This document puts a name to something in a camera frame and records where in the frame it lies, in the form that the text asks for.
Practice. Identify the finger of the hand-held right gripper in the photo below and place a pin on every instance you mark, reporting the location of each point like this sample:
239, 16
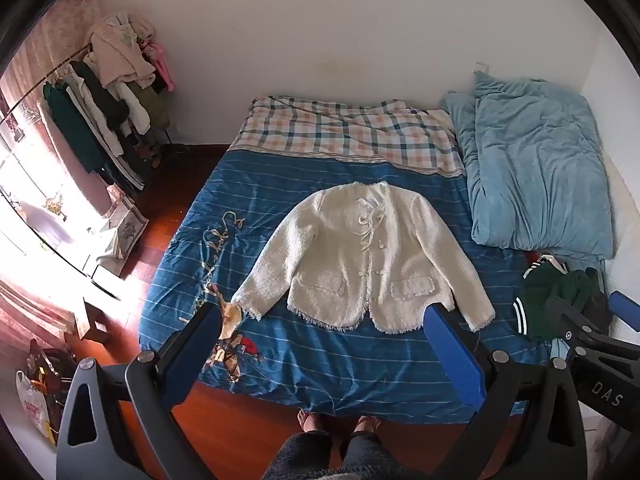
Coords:
562, 312
624, 309

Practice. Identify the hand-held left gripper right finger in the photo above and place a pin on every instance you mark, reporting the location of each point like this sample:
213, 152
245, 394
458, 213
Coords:
452, 355

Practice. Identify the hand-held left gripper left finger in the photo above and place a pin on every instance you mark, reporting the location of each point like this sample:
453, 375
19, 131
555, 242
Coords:
192, 345

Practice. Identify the white tweed jacket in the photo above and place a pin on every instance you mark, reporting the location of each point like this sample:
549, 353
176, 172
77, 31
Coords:
365, 255

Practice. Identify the clothes rack with hanging clothes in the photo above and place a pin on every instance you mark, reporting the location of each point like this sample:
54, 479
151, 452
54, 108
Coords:
95, 125

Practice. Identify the pile of beige clothes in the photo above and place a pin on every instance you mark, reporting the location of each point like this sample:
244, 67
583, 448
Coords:
117, 50

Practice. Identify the green jacket with striped trim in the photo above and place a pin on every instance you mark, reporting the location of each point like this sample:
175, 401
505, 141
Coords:
545, 292

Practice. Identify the blue striped bed sheet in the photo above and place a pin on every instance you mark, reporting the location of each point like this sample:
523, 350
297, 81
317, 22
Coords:
280, 360

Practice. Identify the small wooden stool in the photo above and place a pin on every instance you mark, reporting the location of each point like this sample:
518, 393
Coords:
92, 320

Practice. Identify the person's right leg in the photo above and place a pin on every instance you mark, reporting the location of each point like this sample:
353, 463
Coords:
372, 452

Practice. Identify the person's leg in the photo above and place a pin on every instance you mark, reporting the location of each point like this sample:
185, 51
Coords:
302, 452
372, 452

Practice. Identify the white floral printed bag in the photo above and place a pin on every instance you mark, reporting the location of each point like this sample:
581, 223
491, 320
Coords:
125, 230

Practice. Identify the dark bag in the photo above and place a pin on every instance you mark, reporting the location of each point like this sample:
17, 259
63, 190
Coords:
50, 362

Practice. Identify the light blue quilt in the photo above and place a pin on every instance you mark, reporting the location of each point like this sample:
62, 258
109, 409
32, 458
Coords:
540, 170

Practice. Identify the person's left leg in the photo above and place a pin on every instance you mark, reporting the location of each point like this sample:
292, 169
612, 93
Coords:
302, 452

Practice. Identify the white plastic bag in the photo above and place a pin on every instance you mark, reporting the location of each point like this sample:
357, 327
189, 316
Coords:
32, 405

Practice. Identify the plaid blanket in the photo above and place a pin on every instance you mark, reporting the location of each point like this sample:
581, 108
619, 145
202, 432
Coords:
350, 132

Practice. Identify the pink hanging garment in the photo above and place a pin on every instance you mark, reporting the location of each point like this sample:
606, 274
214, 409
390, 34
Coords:
164, 67

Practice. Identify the pink floral curtain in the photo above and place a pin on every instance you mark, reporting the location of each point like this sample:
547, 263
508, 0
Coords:
55, 25

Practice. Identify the white wall hook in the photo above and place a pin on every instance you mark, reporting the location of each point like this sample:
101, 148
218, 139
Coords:
480, 66

